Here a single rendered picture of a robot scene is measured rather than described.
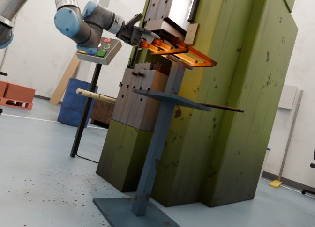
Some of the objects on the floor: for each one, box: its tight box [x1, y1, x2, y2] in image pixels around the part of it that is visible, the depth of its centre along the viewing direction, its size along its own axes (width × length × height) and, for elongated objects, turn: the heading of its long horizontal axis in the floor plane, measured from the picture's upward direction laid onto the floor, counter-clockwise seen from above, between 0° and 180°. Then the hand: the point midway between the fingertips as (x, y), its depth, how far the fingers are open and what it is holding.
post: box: [70, 63, 102, 157], centre depth 214 cm, size 4×4×108 cm
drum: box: [57, 78, 98, 128], centre depth 429 cm, size 57×57×86 cm
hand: (153, 39), depth 118 cm, fingers open, 14 cm apart
